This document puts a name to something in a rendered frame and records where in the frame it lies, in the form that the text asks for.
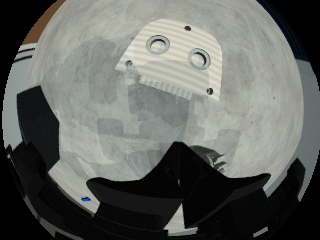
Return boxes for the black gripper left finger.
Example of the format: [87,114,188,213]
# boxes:
[87,141,184,229]

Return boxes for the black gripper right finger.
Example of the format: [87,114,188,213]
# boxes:
[179,141,271,229]

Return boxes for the white metal plate with two ringed holes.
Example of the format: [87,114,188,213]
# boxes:
[115,19,223,104]

